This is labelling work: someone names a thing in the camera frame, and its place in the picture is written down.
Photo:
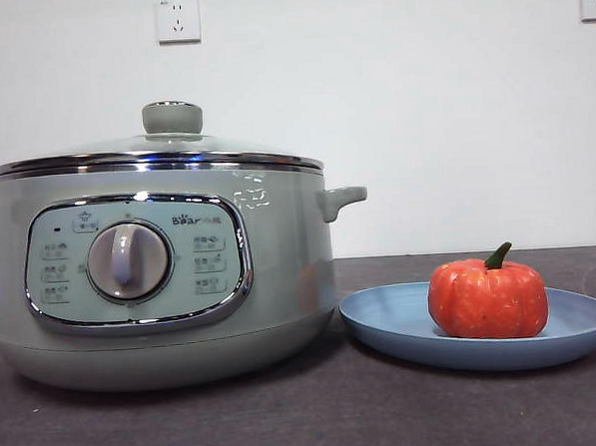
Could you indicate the orange pumpkin with green stem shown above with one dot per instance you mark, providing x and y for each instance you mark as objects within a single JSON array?
[{"x": 487, "y": 303}]

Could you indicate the glass lid with green knob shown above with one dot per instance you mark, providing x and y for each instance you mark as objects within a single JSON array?
[{"x": 172, "y": 118}]

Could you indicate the blue round plate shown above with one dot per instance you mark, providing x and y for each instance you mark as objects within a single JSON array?
[{"x": 383, "y": 323}]

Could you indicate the pale green electric steamer pot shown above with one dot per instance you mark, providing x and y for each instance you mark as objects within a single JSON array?
[{"x": 281, "y": 284}]

